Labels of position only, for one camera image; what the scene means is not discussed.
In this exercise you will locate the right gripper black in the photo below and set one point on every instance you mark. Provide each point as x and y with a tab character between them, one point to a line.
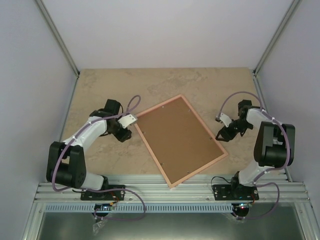
226	133

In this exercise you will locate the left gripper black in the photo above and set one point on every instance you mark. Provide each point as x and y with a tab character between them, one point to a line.
123	137

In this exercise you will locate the pink picture frame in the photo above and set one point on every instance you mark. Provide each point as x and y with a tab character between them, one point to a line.
150	145

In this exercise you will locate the brown backing board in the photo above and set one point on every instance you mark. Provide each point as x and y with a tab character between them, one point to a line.
180	140

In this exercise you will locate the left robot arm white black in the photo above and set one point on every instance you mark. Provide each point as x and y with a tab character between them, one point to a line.
66	166

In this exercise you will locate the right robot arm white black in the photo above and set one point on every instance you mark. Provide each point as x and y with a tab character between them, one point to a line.
273	149

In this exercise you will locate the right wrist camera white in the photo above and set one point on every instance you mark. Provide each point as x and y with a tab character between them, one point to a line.
225	119

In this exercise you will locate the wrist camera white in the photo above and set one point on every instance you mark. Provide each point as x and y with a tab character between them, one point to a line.
127	120
225	119

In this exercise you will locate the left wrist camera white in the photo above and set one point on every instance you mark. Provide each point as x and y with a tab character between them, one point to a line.
127	120

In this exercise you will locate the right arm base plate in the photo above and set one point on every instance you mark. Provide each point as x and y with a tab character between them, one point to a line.
223	192

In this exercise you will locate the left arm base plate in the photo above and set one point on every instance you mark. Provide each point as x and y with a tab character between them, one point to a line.
117	195

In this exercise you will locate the blue slotted cable duct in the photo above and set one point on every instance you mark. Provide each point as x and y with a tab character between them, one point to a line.
139	208

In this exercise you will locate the left aluminium corner post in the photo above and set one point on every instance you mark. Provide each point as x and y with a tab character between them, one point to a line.
56	35

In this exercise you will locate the aluminium corner post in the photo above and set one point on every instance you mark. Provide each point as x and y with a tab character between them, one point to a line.
56	35
294	5

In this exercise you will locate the right aluminium corner post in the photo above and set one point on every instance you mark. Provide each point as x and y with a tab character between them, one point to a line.
294	5

